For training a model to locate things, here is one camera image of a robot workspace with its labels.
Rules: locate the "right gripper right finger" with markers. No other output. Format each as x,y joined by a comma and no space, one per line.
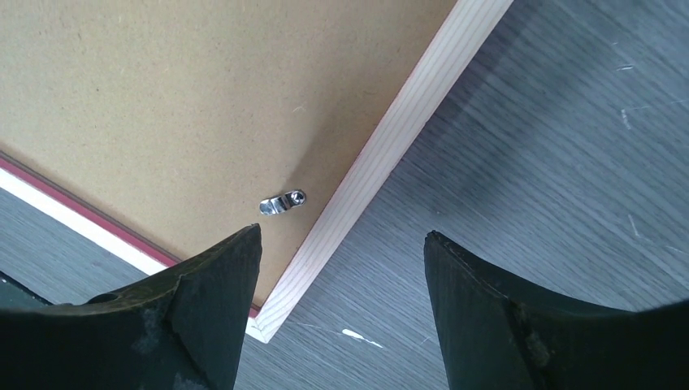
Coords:
497,330

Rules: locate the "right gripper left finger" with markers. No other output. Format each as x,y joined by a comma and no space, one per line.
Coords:
181,328

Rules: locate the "metal turn clip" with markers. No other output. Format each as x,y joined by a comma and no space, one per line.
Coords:
280,204

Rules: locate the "brown cardboard backing board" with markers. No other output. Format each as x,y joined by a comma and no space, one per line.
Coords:
178,118

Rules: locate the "pink wooden picture frame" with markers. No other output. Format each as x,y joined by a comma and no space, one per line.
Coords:
465,29

